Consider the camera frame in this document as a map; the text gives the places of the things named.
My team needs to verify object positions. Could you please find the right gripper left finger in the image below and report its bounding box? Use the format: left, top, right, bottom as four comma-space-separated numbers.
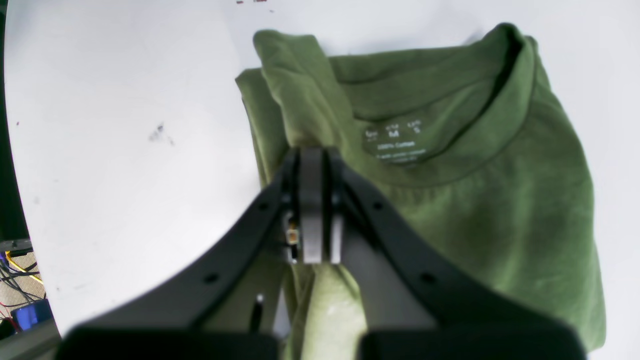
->
55, 148, 323, 360

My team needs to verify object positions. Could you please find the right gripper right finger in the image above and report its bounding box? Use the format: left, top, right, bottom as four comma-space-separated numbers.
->
325, 149, 586, 360

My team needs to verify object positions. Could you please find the olive green t-shirt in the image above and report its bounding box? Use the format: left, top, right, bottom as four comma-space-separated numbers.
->
235, 23, 607, 353

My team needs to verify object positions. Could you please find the blue box under table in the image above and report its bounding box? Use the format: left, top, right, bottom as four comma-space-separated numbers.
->
10, 299, 54, 331

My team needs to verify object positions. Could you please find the yellow cable on floor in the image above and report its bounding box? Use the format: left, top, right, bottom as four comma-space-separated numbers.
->
5, 252, 45, 286

